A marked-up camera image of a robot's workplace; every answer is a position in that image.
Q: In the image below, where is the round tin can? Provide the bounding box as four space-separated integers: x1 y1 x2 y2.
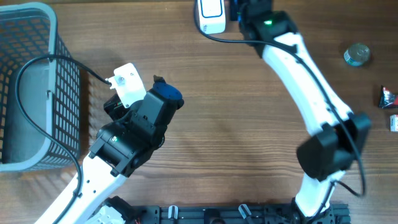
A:
343 43 371 67

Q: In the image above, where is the black red snack packet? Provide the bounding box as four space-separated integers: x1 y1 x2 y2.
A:
379 86 397 109

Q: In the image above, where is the red white snack packet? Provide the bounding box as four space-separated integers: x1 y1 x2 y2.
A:
390 114 398 133

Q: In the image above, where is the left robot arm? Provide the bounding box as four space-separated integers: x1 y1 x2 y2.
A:
38 77 184 223

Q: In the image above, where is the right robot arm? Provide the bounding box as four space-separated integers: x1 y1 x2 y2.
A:
230 1 371 223

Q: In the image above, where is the white barcode scanner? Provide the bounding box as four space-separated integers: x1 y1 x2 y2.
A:
196 0 226 35

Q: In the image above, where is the grey plastic mesh basket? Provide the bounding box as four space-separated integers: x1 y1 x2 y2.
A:
1 2 81 172

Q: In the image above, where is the black right camera cable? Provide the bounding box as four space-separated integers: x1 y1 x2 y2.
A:
193 0 367 223

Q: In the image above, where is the black camera cable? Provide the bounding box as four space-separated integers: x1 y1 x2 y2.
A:
14 54 113 224
193 0 367 223

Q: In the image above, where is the black left camera cable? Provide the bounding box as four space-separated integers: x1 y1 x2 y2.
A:
14 54 113 224

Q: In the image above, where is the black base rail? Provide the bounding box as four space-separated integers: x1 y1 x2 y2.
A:
132 203 351 224

